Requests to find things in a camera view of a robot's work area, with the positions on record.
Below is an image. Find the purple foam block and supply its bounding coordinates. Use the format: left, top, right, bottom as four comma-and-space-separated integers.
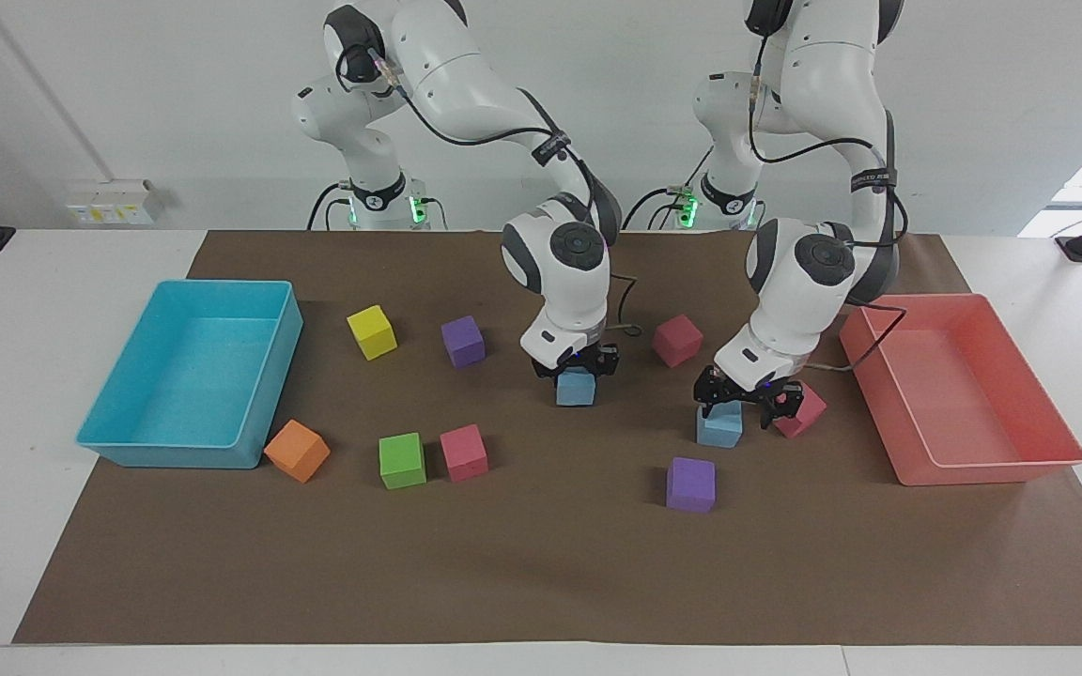
441, 315, 487, 368
665, 456, 718, 514

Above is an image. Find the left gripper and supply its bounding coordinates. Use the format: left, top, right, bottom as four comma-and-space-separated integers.
694, 365, 806, 432

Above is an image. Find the white wall socket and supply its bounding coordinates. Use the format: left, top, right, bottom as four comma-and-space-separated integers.
66, 177, 165, 227

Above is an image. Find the orange foam block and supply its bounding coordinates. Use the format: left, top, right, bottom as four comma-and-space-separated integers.
263, 419, 332, 484

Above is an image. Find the blue plastic bin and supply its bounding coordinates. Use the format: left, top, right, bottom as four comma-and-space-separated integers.
75, 279, 305, 469

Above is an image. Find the red foam block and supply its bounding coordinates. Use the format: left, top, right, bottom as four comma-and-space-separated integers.
772, 380, 828, 440
651, 313, 704, 369
439, 423, 489, 484

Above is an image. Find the blue foam block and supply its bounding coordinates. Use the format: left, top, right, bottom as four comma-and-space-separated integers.
555, 366, 597, 407
696, 401, 745, 449

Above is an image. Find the red plastic bin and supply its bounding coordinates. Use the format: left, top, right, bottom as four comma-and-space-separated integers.
838, 292, 1082, 487

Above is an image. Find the green foam block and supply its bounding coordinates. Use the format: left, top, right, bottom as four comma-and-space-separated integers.
378, 432, 428, 491

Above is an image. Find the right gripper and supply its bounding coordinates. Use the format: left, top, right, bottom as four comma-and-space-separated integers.
532, 343, 621, 381

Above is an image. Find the black cable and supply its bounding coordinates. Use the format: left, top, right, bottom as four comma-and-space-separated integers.
333, 41, 600, 219
305, 182, 355, 232
802, 299, 909, 375
604, 274, 644, 338
620, 146, 717, 232
745, 38, 900, 247

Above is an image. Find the yellow foam block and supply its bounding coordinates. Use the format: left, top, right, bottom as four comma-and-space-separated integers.
346, 304, 399, 361

